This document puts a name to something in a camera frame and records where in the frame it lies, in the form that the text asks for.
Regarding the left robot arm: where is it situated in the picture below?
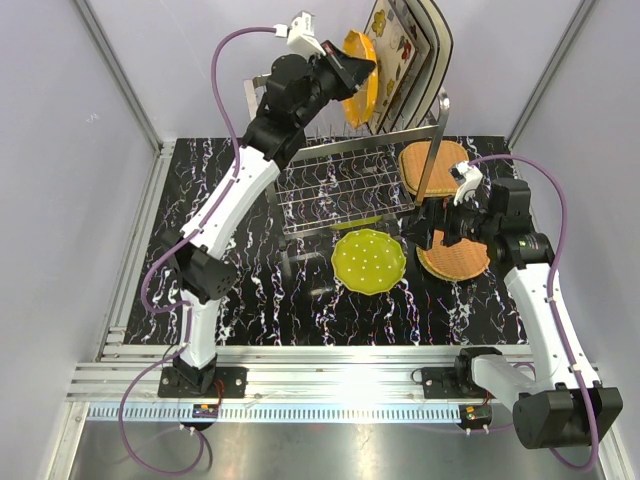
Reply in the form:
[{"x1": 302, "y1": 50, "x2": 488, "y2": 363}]
[{"x1": 165, "y1": 41, "x2": 377, "y2": 397}]

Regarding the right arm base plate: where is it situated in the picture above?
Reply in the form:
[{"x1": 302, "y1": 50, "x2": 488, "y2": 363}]
[{"x1": 420, "y1": 367, "x2": 466, "y2": 400}]

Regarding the green ceramic plate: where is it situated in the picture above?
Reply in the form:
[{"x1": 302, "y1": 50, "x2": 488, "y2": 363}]
[{"x1": 331, "y1": 229, "x2": 406, "y2": 296}]

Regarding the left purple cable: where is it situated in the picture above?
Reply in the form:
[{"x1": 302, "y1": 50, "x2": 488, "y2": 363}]
[{"x1": 117, "y1": 25, "x2": 281, "y2": 475}]

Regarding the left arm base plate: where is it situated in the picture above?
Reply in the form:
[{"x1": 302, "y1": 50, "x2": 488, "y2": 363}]
[{"x1": 158, "y1": 366, "x2": 249, "y2": 399}]

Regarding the aluminium mounting rail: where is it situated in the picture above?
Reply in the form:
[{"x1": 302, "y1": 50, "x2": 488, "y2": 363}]
[{"x1": 66, "y1": 345, "x2": 460, "y2": 403}]

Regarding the round brown wicker plate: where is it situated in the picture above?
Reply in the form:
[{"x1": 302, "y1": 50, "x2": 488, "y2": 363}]
[{"x1": 422, "y1": 229, "x2": 489, "y2": 280}]

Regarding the stainless steel dish rack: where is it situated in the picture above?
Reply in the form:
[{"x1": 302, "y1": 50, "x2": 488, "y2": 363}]
[{"x1": 266, "y1": 89, "x2": 450, "y2": 248}]

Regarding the black rimmed square plate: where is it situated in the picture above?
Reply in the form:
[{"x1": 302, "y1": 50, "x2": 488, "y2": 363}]
[{"x1": 406, "y1": 0, "x2": 454, "y2": 128}]

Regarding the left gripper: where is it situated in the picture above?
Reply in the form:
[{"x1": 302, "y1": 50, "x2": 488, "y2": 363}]
[{"x1": 294, "y1": 39, "x2": 373, "y2": 126}]

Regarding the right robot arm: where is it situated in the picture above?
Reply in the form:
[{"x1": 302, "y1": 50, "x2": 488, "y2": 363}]
[{"x1": 403, "y1": 178, "x2": 623, "y2": 449}]

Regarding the orange rounded-square wicker plate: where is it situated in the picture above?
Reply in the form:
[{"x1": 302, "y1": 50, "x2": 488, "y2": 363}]
[{"x1": 398, "y1": 140, "x2": 469, "y2": 197}]

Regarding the cream floral square plate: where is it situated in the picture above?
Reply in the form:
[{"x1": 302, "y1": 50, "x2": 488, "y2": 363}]
[{"x1": 365, "y1": 0, "x2": 430, "y2": 134}]

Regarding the slotted cable duct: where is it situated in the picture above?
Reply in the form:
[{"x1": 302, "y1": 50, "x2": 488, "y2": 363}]
[{"x1": 88, "y1": 402, "x2": 461, "y2": 424}]

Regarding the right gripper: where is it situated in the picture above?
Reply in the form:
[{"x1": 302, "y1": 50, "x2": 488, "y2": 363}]
[{"x1": 401, "y1": 187, "x2": 500, "y2": 251}]

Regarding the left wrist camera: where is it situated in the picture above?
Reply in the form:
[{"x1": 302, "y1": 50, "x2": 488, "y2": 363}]
[{"x1": 273, "y1": 10, "x2": 325, "y2": 59}]

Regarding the orange ceramic plate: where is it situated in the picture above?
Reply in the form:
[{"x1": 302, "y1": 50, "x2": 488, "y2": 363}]
[{"x1": 342, "y1": 30, "x2": 379, "y2": 129}]

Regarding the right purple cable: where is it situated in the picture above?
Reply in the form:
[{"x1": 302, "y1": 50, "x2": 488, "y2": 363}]
[{"x1": 467, "y1": 153, "x2": 601, "y2": 472}]

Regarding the purple cable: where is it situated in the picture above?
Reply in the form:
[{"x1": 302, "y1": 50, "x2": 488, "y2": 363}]
[
  {"x1": 467, "y1": 153, "x2": 601, "y2": 472},
  {"x1": 117, "y1": 25, "x2": 281, "y2": 475}
]

